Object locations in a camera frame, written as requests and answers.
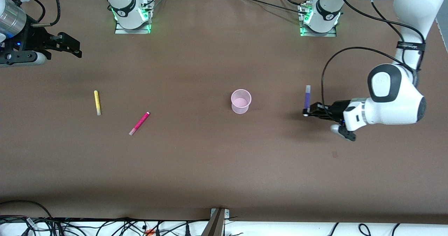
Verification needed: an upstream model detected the black looped floor cable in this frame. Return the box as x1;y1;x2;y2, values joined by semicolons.
0;200;54;227

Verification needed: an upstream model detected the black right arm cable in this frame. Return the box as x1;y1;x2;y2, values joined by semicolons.
14;0;62;28

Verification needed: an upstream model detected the metal table edge bracket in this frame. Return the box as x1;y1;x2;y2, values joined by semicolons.
201;208;230;236

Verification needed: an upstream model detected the purple highlighter pen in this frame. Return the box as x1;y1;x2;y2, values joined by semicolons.
303;85;311;117

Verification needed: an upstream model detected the translucent pink cup holder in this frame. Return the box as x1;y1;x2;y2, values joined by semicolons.
231;89;252;114

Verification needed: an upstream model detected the black cable on table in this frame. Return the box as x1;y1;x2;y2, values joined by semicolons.
239;0;306;14

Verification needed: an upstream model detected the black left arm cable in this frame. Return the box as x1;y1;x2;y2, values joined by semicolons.
321;0;426;122

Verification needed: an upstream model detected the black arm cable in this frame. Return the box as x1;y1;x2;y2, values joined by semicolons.
14;0;62;28
321;0;426;122

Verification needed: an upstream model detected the pink highlighter pen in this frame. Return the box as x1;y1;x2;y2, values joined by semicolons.
129;112;150;136

